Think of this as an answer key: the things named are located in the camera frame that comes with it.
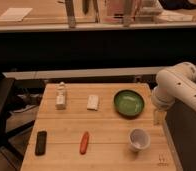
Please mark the white plastic bottle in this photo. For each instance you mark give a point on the white plastic bottle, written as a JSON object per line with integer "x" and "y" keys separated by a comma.
{"x": 61, "y": 96}

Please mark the black chair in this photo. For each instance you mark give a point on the black chair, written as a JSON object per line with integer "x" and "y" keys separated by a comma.
{"x": 6, "y": 92}

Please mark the green bowl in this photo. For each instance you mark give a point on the green bowl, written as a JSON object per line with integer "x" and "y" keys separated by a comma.
{"x": 128, "y": 103}

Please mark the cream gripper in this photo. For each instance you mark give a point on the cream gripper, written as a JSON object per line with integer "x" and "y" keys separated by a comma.
{"x": 159, "y": 116}

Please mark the black rectangular remote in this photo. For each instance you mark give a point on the black rectangular remote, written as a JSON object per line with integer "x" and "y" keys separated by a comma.
{"x": 41, "y": 143}

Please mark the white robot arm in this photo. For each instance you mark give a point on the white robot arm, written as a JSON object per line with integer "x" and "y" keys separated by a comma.
{"x": 174, "y": 82}

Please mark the white paper sheet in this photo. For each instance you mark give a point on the white paper sheet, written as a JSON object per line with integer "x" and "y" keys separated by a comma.
{"x": 14, "y": 14}

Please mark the red pepper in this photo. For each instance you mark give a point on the red pepper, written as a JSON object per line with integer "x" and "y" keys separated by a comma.
{"x": 84, "y": 143}

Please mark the white sponge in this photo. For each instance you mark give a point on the white sponge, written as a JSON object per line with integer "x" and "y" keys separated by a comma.
{"x": 93, "y": 102}

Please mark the white paper cup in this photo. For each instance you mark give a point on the white paper cup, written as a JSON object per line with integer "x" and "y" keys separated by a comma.
{"x": 139, "y": 139}

